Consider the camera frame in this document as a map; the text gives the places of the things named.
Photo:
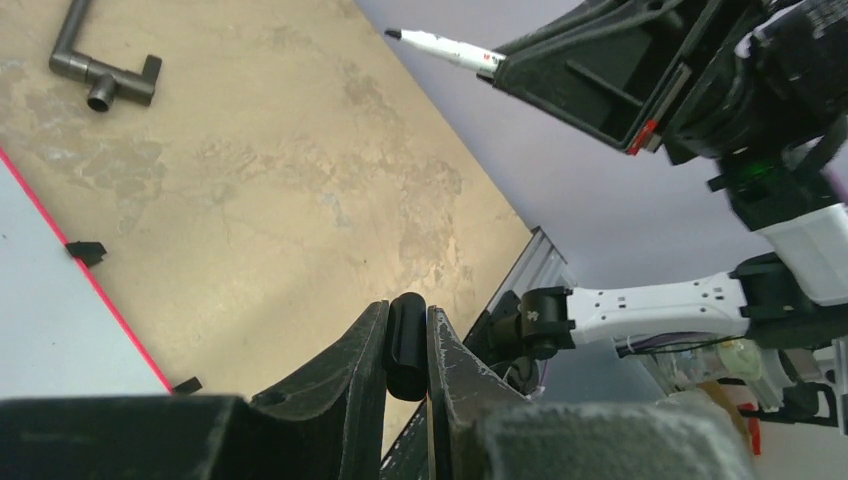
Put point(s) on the dark grey pipe fitting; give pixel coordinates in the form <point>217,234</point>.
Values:
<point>107,82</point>

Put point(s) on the aluminium frame rail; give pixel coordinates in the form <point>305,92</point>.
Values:
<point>539,265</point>

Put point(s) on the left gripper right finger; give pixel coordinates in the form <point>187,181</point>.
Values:
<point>463,392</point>

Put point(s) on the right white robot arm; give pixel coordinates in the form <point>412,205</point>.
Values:
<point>792,300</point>

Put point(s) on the red framed whiteboard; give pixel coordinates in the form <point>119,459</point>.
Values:
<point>61,335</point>

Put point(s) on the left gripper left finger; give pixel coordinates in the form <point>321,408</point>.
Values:
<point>331,409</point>

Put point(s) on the black marker cap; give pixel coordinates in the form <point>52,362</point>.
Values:
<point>405,356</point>

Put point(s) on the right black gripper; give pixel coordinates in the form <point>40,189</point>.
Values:
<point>604,67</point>

